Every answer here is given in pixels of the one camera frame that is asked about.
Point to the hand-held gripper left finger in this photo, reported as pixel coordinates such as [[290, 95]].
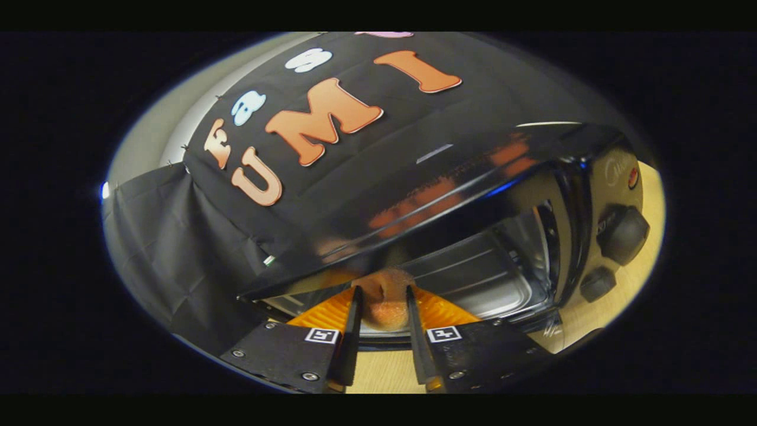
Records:
[[353, 337]]

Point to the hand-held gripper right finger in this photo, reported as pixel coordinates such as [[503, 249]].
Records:
[[417, 337]]

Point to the round bread bun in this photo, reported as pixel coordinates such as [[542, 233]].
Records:
[[384, 296]]

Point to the black toaster oven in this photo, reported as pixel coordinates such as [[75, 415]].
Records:
[[443, 177]]

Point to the small ceiling light panel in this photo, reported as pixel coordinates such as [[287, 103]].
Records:
[[105, 190]]

